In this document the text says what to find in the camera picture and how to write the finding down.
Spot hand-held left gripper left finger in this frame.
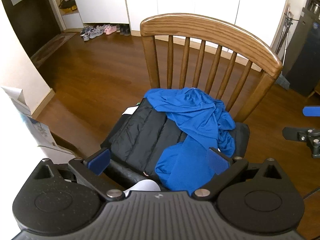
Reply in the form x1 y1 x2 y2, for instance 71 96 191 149
32 148 127 202

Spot white printed cardboard box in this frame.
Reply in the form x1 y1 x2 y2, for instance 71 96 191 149
0 86 59 149

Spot wooden chair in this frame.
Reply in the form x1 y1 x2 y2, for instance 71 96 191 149
100 13 284 190

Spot white cloth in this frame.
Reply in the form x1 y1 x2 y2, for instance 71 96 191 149
124 179 161 198

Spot dark door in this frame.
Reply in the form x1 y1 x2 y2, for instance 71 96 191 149
0 0 63 58

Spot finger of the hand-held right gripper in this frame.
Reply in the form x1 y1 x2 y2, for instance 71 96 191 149
282 127 320 159
302 106 320 117

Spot blue shirt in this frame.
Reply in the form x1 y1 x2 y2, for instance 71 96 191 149
144 87 237 198

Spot black puffer jacket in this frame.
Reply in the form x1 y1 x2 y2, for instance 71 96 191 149
101 97 250 178

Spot row of shoes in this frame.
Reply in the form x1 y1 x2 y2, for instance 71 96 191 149
80 24 132 42

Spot brown doormat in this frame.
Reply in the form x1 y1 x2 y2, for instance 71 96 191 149
30 32 78 69

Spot broom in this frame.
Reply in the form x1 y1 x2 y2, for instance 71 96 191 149
275 4 294 87

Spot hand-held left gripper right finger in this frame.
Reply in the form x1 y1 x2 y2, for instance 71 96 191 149
190 147 284 202

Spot black tall appliance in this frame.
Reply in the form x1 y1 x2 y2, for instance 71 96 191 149
282 0 320 97

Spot long white sideboard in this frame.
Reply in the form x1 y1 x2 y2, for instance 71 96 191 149
122 0 290 49

